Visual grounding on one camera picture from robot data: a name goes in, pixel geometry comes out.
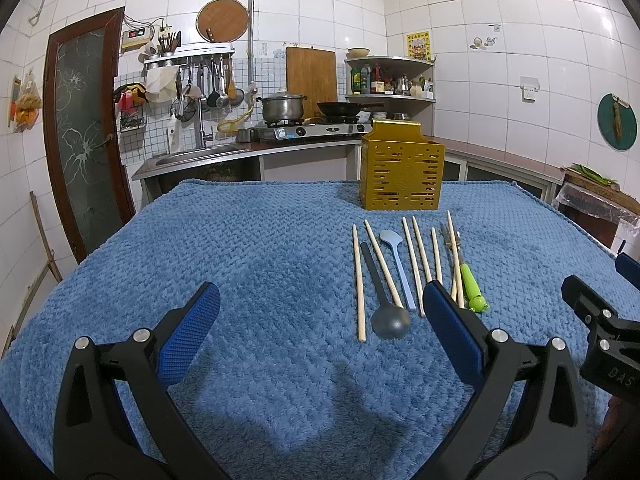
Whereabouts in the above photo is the green handled metal fork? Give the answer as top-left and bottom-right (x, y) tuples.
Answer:
(442, 224), (489, 313)

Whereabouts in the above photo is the wooden chopstick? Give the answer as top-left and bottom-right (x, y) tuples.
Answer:
(411, 216), (433, 283)
(431, 227), (443, 284)
(352, 226), (367, 342)
(401, 217), (425, 318)
(447, 210), (465, 309)
(363, 219), (404, 308)

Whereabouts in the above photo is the light blue plastic spoon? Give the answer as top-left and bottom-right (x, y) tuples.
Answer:
(378, 230), (416, 311)

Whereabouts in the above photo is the kitchen counter with cabinets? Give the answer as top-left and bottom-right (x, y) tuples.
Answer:
(127, 136), (563, 209)

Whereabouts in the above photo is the steel kitchen sink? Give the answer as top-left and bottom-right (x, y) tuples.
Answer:
(155, 144), (242, 166)

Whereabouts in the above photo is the dark grey plastic spoon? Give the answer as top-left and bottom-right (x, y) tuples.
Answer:
(360, 242), (410, 339)

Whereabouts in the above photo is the blue knitted table cloth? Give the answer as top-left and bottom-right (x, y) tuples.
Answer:
(1, 180), (639, 479)

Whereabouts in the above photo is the yellow perforated utensil holder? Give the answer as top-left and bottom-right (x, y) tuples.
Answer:
(359, 119), (445, 210)

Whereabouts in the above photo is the steel gas stove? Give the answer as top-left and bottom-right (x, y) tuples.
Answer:
(250, 120), (372, 142)

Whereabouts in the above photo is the corner steel shelf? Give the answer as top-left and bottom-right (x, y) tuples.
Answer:
(344, 55), (436, 128)

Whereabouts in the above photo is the steel sink faucet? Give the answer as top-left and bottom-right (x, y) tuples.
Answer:
(188, 84), (213, 150)

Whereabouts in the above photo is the black wok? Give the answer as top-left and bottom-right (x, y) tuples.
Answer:
(317, 102), (363, 124)

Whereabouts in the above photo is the steel cooking pot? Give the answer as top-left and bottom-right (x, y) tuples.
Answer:
(256, 91), (307, 124)

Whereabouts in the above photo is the dark wooden glass door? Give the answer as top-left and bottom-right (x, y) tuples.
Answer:
(43, 8), (134, 262)

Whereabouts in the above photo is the wooden cutting board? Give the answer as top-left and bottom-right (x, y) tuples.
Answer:
(285, 47), (337, 119)

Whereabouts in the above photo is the steel hanging utensil rack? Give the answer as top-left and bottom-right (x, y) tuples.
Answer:
(142, 42), (235, 70)

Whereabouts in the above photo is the round woven tray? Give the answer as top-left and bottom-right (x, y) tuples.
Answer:
(195, 0), (248, 44)

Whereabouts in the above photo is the green round wall board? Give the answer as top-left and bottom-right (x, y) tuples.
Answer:
(597, 93), (638, 151)

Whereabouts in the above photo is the white wall socket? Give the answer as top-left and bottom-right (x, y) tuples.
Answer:
(520, 76), (540, 102)

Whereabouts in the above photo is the yellow wall poster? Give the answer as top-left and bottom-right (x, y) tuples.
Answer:
(407, 30), (432, 62)

